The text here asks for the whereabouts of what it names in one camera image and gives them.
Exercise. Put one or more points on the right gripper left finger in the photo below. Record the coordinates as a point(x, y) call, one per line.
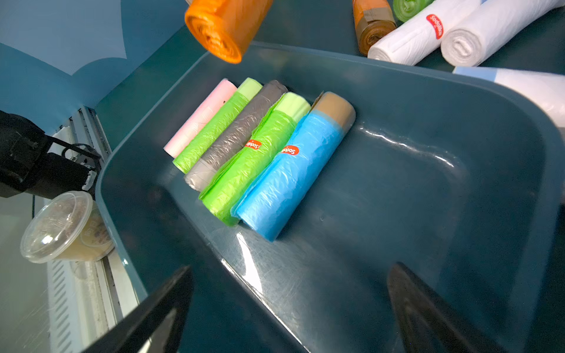
point(157, 322)

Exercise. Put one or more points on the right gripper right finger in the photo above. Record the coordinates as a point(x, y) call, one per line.
point(427, 323)

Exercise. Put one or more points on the green trash bag roll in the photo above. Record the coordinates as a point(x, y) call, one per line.
point(188, 157)
point(405, 10)
point(232, 180)

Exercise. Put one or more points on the dark teal storage box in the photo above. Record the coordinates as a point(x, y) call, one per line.
point(457, 178)

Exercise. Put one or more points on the blue trash bag roll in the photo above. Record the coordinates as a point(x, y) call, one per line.
point(271, 199)

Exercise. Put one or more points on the pink trash bag roll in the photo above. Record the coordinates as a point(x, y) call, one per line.
point(200, 117)

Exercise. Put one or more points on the grey trash bag roll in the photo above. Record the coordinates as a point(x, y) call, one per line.
point(233, 139)

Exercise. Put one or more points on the orange trash bag roll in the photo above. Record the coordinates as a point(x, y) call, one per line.
point(373, 20)
point(226, 28)

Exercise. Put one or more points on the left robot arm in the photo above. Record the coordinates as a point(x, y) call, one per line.
point(33, 162)

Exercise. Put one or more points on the white roll lying flat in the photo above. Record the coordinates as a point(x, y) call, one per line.
point(543, 89)

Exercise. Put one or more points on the white trash bag roll right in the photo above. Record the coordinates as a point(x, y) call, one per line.
point(489, 28)

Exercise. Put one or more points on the white trash bag roll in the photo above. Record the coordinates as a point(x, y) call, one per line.
point(423, 34)
point(489, 28)

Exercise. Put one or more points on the white trash bag roll left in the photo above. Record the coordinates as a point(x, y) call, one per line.
point(423, 34)

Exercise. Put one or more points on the clear plastic lidded cup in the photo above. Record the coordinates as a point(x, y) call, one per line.
point(69, 228)

